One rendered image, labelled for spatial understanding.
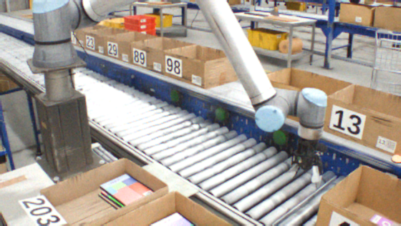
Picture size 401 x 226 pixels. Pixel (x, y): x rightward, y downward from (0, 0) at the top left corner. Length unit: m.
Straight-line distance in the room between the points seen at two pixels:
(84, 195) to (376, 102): 1.38
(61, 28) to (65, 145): 0.49
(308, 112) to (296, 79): 0.80
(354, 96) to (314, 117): 0.65
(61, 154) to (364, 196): 1.22
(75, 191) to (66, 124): 0.29
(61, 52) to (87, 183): 0.52
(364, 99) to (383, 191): 0.62
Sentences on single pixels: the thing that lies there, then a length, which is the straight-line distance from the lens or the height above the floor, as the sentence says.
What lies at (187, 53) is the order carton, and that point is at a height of 1.00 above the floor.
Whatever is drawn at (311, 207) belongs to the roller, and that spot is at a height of 0.75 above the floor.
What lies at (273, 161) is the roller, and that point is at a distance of 1.70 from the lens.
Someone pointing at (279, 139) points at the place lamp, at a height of 0.81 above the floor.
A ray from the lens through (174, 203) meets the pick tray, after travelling 1.32.
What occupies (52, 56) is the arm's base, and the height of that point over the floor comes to 1.26.
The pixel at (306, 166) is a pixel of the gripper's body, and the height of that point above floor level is 0.90.
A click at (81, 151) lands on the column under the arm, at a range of 1.64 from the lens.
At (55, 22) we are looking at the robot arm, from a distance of 1.47.
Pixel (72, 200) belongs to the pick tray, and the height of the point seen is 0.76.
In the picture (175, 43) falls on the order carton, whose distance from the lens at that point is 2.76.
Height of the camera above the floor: 1.57
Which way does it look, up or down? 22 degrees down
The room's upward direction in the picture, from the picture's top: straight up
